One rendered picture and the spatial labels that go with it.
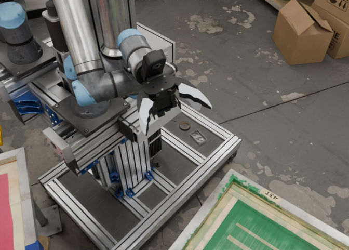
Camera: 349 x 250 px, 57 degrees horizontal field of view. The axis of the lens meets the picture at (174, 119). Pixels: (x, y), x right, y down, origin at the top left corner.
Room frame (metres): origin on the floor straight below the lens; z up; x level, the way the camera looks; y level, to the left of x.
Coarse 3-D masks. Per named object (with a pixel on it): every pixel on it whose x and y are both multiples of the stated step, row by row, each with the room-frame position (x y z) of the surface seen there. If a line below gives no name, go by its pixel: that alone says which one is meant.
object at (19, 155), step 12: (0, 156) 0.86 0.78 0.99; (12, 156) 0.86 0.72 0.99; (24, 156) 0.86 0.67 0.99; (24, 168) 0.79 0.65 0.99; (24, 180) 0.73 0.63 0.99; (24, 192) 0.68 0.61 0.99; (24, 204) 0.62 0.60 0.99; (24, 216) 0.57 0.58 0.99; (24, 228) 0.52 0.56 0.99; (36, 228) 0.54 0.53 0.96; (36, 240) 0.48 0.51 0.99
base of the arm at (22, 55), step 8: (32, 40) 1.24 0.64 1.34; (8, 48) 1.20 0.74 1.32; (16, 48) 1.19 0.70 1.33; (24, 48) 1.20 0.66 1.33; (32, 48) 1.22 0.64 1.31; (40, 48) 1.26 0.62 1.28; (8, 56) 1.20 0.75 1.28; (16, 56) 1.18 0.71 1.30; (24, 56) 1.18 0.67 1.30; (32, 56) 1.20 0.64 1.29; (40, 56) 1.23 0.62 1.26
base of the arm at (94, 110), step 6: (72, 96) 0.88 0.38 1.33; (72, 102) 0.88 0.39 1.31; (102, 102) 0.88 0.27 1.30; (108, 102) 0.90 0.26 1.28; (72, 108) 0.87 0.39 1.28; (78, 108) 0.85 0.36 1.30; (84, 108) 0.85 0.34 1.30; (90, 108) 0.85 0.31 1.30; (96, 108) 0.85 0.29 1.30; (102, 108) 0.87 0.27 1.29; (108, 108) 0.89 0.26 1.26; (78, 114) 0.84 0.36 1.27; (84, 114) 0.84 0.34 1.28; (90, 114) 0.84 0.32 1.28; (96, 114) 0.85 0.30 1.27; (102, 114) 0.86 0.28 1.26
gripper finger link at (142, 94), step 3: (141, 90) 0.54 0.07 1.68; (141, 93) 0.53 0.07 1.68; (144, 93) 0.53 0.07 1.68; (138, 96) 0.52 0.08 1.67; (141, 96) 0.52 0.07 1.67; (144, 96) 0.52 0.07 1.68; (147, 96) 0.52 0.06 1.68; (150, 96) 0.52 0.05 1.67; (138, 99) 0.51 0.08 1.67; (141, 99) 0.51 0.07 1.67; (138, 102) 0.50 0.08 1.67; (141, 102) 0.50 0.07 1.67; (138, 105) 0.49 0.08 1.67; (138, 108) 0.48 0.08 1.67; (138, 111) 0.48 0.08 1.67
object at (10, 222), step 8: (0, 176) 0.78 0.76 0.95; (0, 184) 0.74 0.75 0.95; (8, 184) 0.74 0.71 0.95; (0, 192) 0.70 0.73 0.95; (8, 192) 0.70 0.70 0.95; (0, 200) 0.66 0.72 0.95; (8, 200) 0.66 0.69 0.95; (0, 208) 0.62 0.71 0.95; (8, 208) 0.62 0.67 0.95; (0, 216) 0.59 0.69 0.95; (8, 216) 0.59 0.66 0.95; (0, 224) 0.56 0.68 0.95; (8, 224) 0.56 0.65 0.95; (0, 232) 0.52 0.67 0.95; (8, 232) 0.52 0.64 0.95; (0, 240) 0.49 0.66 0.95; (8, 240) 0.49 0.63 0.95; (0, 248) 0.46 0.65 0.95; (8, 248) 0.46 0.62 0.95
